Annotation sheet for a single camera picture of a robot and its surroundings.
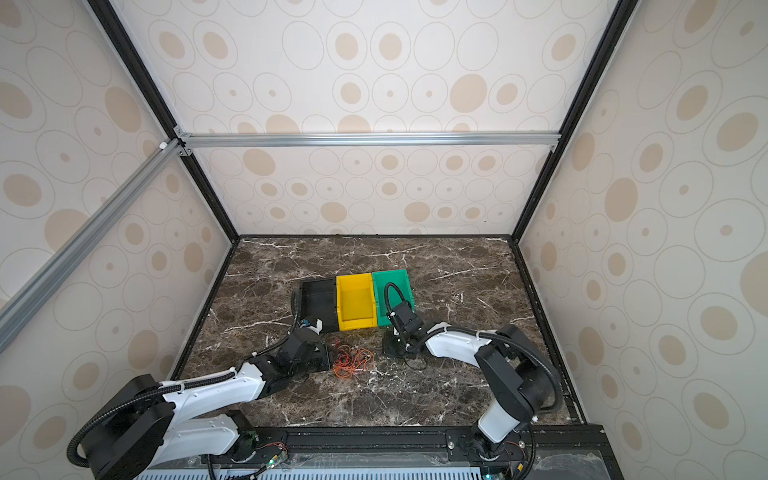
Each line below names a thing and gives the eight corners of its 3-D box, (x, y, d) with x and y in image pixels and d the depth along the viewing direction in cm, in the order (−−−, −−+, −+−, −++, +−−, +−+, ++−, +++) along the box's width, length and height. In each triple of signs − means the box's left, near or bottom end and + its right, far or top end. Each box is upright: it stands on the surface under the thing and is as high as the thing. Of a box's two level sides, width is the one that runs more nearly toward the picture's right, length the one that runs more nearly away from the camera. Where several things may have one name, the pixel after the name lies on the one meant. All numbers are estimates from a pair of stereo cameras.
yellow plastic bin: (339, 332, 95) (336, 321, 90) (339, 288, 107) (336, 276, 101) (378, 328, 96) (377, 317, 91) (373, 285, 108) (373, 272, 102)
